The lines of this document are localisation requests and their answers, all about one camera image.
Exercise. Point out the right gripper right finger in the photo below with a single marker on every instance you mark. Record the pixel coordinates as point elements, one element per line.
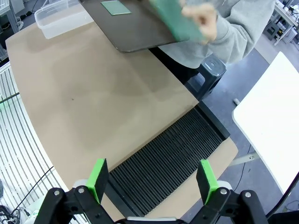
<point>208,184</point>

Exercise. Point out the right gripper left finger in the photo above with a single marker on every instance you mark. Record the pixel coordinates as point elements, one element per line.
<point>97,184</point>

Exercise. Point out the dark brown tray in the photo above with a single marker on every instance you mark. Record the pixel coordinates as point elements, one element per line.
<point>130,32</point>

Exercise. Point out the green PCB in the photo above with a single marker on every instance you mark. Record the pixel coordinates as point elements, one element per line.
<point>177,21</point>
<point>116,7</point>

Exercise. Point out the person's left forearm grey sleeve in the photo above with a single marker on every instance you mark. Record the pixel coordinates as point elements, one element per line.
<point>240,25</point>

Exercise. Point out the person's left hand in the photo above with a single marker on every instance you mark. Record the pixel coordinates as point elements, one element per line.
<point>208,23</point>

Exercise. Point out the black slotted PCB rack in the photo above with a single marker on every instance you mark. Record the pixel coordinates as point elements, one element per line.
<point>168,158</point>

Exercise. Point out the small grey floor object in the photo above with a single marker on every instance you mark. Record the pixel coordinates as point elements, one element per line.
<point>236,101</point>

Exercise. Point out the white slatted panel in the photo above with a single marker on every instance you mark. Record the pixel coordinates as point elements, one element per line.
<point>16,140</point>

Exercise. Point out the large white table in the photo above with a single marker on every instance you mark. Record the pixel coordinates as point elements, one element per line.
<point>271,116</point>

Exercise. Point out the dark plastic stool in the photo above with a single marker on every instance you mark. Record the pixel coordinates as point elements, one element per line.
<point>210,70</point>

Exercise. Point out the person in grey hoodie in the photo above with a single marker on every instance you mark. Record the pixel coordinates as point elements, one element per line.
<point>187,56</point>

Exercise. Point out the clear plastic box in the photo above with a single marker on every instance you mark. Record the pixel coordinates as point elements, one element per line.
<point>60,21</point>

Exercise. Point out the white workbench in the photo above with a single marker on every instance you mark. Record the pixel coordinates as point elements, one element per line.
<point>286,16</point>

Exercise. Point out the aluminium frame post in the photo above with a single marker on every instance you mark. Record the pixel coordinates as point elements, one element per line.
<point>11,16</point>

